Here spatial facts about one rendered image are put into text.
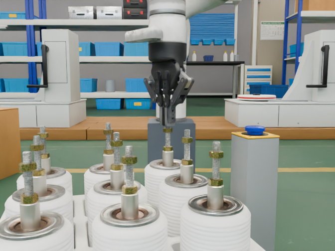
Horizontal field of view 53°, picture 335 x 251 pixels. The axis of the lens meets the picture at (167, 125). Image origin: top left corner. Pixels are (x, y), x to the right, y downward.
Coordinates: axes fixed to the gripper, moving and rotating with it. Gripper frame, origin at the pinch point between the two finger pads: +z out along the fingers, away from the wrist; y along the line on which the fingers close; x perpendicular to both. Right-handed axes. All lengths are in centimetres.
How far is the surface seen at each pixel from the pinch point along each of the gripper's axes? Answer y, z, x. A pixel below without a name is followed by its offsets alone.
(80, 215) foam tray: 3.8, 17.1, 17.7
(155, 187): -1.5, 13.5, 4.3
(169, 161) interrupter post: -0.9, 9.1, 0.4
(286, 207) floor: 5, 35, -58
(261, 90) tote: 224, 6, -371
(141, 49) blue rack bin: 361, -55, -263
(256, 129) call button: -12.5, 2.5, -12.4
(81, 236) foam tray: -4.2, 17.1, 21.5
